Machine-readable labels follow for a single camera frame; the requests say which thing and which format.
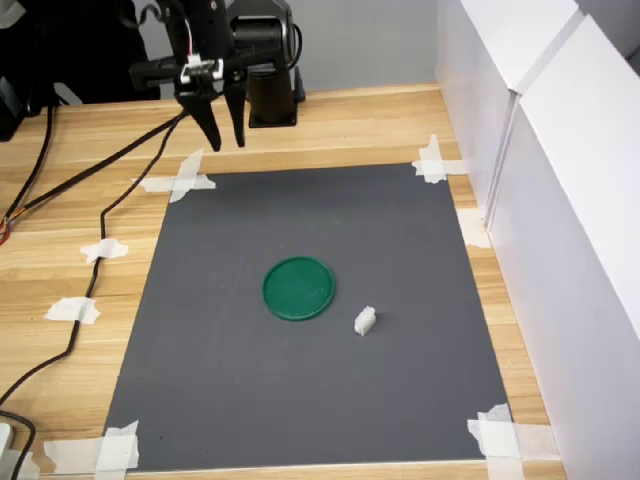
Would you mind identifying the small white plastic terminal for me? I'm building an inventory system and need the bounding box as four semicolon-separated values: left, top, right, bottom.
353;305;378;339

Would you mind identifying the round green lid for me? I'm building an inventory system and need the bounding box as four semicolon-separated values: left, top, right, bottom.
262;255;337;323

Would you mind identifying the white masking tape patch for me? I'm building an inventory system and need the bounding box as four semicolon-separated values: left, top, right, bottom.
457;209;494;250
412;133;469;185
43;419;140;480
467;403;559;480
0;449;41;480
130;148;217;204
43;296;100;325
79;238;130;265

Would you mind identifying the black chair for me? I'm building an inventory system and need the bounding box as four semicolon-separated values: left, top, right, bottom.
0;0;147;107

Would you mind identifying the black box device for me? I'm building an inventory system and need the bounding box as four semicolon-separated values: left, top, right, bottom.
0;74;29;142

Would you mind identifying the white partition box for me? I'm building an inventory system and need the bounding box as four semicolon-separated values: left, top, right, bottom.
433;0;586;226
487;13;640;480

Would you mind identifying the dark grey mat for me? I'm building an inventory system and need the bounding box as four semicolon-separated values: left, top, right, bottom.
102;162;516;474

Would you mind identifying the white camera box with board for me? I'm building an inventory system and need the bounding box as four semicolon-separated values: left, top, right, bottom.
178;53;225;85

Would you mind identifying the black cable with coloured wires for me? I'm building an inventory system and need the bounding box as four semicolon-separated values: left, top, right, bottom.
0;110;189;246

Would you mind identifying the thin black taped cable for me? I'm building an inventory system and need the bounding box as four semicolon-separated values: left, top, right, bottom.
0;117;184;406

